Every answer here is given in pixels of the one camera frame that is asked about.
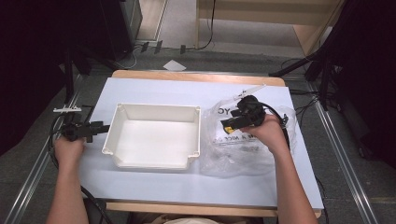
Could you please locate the black floor cable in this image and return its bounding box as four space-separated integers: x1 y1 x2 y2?
280 57 331 125

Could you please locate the wooden table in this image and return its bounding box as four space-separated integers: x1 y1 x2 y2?
105 69 322 218

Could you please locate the light wooden shelf unit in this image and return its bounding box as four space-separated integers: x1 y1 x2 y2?
194 0 347 58

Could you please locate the metal floor rail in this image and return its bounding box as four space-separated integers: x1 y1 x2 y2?
2 73 86 224
305 81 379 224

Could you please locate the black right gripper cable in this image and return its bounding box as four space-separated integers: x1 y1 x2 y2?
261 101 291 151

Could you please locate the white floor cable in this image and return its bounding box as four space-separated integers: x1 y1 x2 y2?
113 43 145 71

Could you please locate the person's left hand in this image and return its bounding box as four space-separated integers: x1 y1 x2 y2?
53 135 87 170

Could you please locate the white paper sheet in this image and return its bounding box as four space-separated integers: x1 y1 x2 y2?
163 59 188 72

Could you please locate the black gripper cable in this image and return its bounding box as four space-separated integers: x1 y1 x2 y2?
48 105 114 224
261 101 291 151

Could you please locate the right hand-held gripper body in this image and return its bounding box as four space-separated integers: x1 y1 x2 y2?
231 83 267 128

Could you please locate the dark cabinet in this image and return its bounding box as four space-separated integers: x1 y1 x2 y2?
92 0 144 62

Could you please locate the black metal stand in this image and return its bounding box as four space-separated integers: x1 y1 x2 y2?
57 43 122 105
268 12 347 112

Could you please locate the white table board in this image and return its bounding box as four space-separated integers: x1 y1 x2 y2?
78 77 325 211

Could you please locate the white plastic bin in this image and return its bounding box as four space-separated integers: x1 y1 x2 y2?
101 103 202 172

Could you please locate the black hanging cable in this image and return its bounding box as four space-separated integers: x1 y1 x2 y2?
186 0 217 51

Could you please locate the person's right hand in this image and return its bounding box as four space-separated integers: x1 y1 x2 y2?
240 113 290 156

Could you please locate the clear plastic bag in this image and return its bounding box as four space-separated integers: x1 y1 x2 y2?
199 91 297 179

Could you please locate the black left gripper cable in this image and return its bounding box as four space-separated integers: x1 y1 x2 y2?
48 105 114 224

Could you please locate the person's beige clothing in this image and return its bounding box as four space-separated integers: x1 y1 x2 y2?
126 212 265 224

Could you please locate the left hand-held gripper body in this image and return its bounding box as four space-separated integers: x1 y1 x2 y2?
52 105 95 144

